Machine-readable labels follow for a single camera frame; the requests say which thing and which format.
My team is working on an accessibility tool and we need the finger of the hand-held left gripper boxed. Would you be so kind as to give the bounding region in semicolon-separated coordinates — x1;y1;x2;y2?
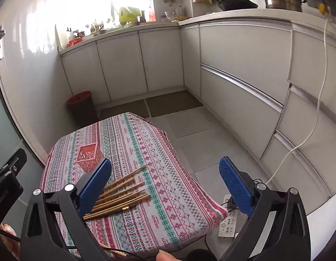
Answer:
0;148;27;181

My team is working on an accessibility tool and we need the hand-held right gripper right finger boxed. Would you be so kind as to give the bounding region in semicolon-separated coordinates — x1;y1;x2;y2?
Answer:
218;156;311;261

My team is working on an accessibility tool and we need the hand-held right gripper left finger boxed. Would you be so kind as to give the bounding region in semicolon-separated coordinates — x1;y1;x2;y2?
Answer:
19;158;112;261

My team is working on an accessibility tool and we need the pink lattice utensil basket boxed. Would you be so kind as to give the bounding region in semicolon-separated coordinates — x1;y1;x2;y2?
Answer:
77;141;104;173

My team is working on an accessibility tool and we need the bunch of wooden chopsticks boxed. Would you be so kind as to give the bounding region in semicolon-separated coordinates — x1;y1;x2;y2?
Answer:
83;164;150;221

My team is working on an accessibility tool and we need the person's left hand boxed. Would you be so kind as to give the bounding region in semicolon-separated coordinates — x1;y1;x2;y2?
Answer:
0;222;20;252

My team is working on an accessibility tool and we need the person's right hand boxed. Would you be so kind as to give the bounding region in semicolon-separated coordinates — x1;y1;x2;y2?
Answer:
156;251;182;261

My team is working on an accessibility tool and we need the white power strip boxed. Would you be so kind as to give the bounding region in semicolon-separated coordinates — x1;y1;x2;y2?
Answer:
217;194;238;238

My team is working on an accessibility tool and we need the patterned striped tablecloth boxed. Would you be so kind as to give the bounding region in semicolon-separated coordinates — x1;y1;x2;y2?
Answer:
40;112;228;259

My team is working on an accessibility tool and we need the red trash bin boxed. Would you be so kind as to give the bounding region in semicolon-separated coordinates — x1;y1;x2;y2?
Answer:
67;90;99;127

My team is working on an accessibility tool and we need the brown floor mat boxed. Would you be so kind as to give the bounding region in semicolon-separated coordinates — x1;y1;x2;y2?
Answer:
98;99;149;120
145;90;204;118

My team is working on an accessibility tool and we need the white cabinet with drawers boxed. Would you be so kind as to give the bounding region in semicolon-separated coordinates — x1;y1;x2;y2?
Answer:
180;8;336;218

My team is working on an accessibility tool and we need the white cabinet with hinged doors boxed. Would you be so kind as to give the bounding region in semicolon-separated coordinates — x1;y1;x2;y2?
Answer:
59;23;186;106

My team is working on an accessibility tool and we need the white cutting board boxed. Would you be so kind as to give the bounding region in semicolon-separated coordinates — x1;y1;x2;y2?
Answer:
55;23;71;53

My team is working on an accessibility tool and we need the yellow-green plastic container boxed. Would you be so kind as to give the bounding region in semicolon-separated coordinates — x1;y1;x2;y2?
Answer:
119;6;142;25

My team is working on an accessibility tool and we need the white cable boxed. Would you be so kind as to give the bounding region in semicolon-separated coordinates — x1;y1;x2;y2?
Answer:
266;16;332;187

